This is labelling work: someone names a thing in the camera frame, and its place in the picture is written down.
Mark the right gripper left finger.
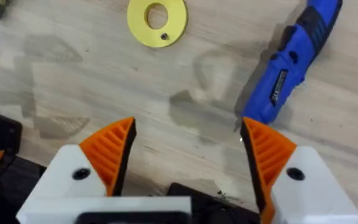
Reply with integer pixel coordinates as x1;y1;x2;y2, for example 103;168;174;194
29;116;137;198

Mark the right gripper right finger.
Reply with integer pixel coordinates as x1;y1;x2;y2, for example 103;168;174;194
240;116;358;224

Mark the blue electric screwdriver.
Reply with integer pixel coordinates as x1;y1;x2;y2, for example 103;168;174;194
234;0;344;132

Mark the yellow-green disc with holes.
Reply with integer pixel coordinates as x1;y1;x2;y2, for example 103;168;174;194
126;0;188;49

